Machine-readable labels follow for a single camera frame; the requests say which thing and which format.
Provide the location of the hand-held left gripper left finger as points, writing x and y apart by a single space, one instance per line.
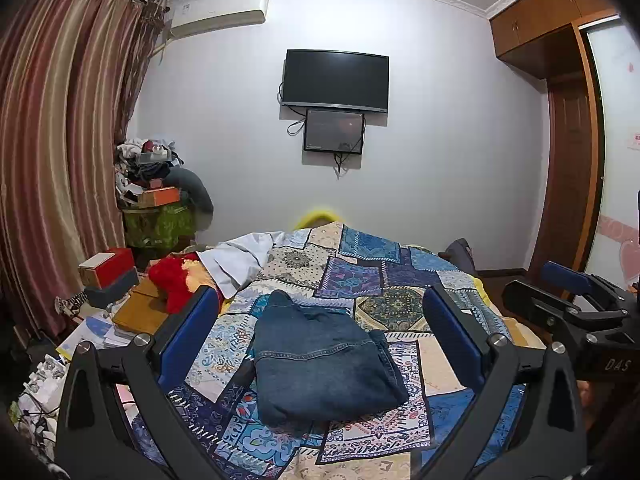
192 330

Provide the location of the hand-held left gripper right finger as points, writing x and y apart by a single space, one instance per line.
450 330

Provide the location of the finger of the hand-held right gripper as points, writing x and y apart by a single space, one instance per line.
565 280
545 305

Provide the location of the blue denim garment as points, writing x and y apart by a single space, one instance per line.
320 360

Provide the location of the pile of clothes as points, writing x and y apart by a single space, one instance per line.
145 160

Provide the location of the red plush cloth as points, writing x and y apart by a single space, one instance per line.
172 280

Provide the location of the brown wooden box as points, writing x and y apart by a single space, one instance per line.
140 310

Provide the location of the dark grey bag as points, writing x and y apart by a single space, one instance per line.
460 257

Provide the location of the white cloth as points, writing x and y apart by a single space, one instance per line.
235 260

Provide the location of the dark grey box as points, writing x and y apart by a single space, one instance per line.
112 290

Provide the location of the brown wooden door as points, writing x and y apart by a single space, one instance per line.
570 185

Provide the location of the blue patchwork blanket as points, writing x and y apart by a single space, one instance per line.
370 270

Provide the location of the stack of papers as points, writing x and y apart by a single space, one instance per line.
90 332

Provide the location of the red and white box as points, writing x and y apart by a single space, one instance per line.
107 267

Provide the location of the white door with pink print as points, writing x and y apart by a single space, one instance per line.
615 185

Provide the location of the zebra striped sock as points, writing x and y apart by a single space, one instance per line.
70 305

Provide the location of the orange flat box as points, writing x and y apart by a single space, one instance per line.
159 196

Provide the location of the white plastic packs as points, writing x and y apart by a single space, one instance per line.
40 380

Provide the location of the yellow cloth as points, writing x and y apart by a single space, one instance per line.
315 217

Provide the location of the striped brown curtain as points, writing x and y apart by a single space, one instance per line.
55 135

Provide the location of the white air conditioner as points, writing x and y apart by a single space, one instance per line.
220 12

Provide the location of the small black wall monitor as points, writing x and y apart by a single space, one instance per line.
333 130

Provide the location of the brown wooden wall cabinet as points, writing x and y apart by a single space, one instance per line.
545 20

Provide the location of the black wall television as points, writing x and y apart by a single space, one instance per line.
335 79

